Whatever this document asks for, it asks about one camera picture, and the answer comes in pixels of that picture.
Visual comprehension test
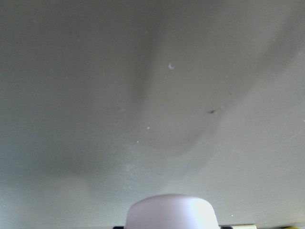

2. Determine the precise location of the pink cup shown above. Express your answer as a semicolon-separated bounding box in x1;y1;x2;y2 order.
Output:
124;194;219;229

